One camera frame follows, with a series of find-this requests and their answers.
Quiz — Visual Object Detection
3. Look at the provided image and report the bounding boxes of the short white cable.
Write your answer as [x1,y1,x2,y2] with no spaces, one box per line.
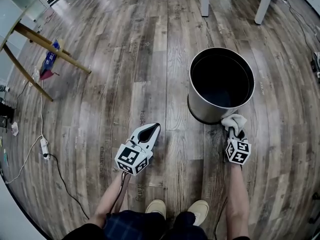
[39,79,45,139]

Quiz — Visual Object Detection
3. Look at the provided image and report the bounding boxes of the thin black floor cable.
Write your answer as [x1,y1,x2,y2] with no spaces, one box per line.
[281,0,320,53]

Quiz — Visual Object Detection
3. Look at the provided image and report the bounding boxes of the metal trash bin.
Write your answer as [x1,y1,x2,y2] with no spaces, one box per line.
[187,46,256,125]

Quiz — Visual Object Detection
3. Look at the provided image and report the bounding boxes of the dark red cloth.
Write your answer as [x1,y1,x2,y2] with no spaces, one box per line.
[39,69,60,81]

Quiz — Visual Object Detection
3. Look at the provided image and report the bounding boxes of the person's right beige shoe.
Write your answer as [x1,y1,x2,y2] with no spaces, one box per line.
[187,199,210,227]

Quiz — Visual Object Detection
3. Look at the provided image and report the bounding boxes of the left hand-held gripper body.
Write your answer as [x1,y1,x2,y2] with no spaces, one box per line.
[114,139,154,177]

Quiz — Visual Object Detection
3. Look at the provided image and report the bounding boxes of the teal paper packet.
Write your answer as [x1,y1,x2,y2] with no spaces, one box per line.
[2,148,10,168]

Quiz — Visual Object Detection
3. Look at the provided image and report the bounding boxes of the person's dark plaid trousers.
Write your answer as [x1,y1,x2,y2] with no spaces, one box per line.
[103,209,209,240]

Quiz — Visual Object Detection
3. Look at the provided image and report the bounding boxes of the white crumpled plastic bag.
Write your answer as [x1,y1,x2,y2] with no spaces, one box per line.
[10,121,20,137]

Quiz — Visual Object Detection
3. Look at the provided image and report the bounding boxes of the grey device with cables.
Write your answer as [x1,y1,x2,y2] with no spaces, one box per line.
[310,50,320,79]

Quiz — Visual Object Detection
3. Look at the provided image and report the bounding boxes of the person's black shirt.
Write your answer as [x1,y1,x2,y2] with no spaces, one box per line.
[61,223,106,240]

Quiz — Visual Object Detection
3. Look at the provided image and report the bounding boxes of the person's left forearm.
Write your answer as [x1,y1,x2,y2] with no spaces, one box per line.
[88,170,133,229]

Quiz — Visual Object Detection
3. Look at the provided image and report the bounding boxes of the black power cable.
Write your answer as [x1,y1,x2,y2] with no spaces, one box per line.
[43,153,90,221]

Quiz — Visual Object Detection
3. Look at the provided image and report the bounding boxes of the person's beige shoe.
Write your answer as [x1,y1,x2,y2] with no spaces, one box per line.
[187,199,210,227]
[145,199,167,220]

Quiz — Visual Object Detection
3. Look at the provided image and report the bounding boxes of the person's left beige shoe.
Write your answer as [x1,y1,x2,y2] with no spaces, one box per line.
[145,199,167,220]

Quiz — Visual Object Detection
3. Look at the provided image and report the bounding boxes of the round yellow wooden table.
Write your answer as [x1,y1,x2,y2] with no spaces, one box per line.
[0,0,93,103]

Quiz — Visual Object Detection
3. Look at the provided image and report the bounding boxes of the long white cable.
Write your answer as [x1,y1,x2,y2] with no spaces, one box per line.
[4,136,44,185]

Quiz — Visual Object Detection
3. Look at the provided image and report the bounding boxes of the blue plastic packet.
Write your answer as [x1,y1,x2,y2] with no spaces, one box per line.
[39,39,61,76]

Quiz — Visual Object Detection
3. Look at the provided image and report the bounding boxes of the white power strip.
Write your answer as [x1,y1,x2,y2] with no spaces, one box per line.
[39,137,51,160]

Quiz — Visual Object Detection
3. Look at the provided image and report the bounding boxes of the white cloth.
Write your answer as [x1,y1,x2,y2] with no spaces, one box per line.
[220,113,248,135]

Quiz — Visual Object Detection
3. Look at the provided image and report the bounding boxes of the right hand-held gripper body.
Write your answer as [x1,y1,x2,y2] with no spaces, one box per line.
[225,138,252,166]

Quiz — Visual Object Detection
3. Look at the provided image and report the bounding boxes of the person's right forearm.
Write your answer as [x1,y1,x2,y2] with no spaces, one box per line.
[225,162,251,240]

